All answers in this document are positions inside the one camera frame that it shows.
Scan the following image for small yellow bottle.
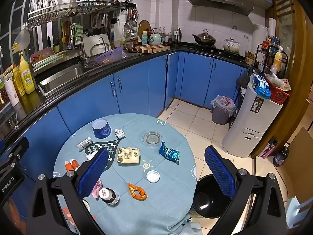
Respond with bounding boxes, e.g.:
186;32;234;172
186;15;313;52
12;65;26;97

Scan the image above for black countertop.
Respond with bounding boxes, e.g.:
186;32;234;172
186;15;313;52
0;43;255;147

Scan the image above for white paper bag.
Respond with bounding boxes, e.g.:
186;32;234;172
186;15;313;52
285;196;313;229

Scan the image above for purple plastic basket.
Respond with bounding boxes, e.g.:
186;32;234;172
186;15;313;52
94;46;124;66

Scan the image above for dark round bottle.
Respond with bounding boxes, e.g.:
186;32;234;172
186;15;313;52
273;146;290;167

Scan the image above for steel range hood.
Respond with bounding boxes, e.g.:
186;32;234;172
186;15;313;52
184;0;255;16

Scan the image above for metal faucet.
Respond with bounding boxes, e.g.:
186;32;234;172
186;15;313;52
67;24;88;64

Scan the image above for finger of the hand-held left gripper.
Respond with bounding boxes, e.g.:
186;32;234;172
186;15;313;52
7;136;30;164

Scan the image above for blue paper cup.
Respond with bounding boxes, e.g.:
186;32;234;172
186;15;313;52
92;119;111;139

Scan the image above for mint green kettle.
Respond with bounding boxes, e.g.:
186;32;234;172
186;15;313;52
149;28;164;45

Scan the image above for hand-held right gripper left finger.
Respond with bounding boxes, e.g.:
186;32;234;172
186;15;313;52
27;148;109;235

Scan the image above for pink wrapper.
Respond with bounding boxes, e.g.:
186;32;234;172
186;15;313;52
92;179;103;199

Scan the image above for blue foil wrapper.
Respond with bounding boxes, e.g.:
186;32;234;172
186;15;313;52
158;142;180;164

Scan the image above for white tall appliance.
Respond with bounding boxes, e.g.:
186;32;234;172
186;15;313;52
222;82;283;158

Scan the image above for white plastic basin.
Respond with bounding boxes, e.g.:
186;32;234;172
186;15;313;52
82;33;112;55

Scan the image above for large yellow detergent bottle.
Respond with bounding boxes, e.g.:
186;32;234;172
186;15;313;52
19;52;35;95

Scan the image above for blue snack packet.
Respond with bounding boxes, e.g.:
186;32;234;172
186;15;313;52
252;74;272;99

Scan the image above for green striped towel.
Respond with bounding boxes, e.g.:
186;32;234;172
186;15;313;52
73;23;85;46

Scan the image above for hanging kitchen utensils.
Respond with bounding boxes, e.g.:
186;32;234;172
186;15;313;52
123;7;140;37

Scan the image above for orange crumpled wrapper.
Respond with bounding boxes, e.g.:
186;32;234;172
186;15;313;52
128;183;148;200

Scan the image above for metal dish rack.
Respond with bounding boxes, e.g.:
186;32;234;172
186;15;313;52
27;0;136;27

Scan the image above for black shelf rack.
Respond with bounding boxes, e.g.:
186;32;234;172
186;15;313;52
253;44;289;79

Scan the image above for pink bottle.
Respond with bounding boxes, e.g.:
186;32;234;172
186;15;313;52
262;139;279;158

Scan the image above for white round lid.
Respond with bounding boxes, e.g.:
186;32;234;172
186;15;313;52
146;170;161;183

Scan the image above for dark bottle white cap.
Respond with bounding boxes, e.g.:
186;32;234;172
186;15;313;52
98;188;120;205

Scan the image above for red plastic basket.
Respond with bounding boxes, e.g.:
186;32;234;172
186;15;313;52
265;75;291;105

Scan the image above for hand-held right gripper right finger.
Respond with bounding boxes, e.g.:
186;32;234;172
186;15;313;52
204;146;288;235

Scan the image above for round clear lid gold ring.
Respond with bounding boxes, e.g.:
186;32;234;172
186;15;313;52
141;130;163;148

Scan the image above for beige snack packet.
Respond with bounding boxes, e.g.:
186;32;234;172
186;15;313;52
117;147;141;165

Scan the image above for checkered wooden cutting board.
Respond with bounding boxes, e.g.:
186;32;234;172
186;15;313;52
125;44;171;54

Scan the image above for black wok with lid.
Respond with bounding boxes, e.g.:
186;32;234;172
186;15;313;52
192;29;217;46

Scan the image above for grey bin with bag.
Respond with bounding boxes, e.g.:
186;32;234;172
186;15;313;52
211;95;236;125

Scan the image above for black trash bin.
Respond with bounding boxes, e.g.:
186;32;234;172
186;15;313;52
192;174;236;219

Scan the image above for round wooden board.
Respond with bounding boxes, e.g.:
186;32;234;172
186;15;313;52
138;20;150;38

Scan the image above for orange carton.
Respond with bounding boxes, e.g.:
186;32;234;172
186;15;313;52
65;159;81;172

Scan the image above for steel sink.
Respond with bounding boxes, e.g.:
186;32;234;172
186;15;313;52
37;61;103;96

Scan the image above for white ceramic pot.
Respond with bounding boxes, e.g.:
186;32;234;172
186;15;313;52
223;39;240;53

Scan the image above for brown cardboard sheet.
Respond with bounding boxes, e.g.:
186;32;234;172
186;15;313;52
289;126;313;152

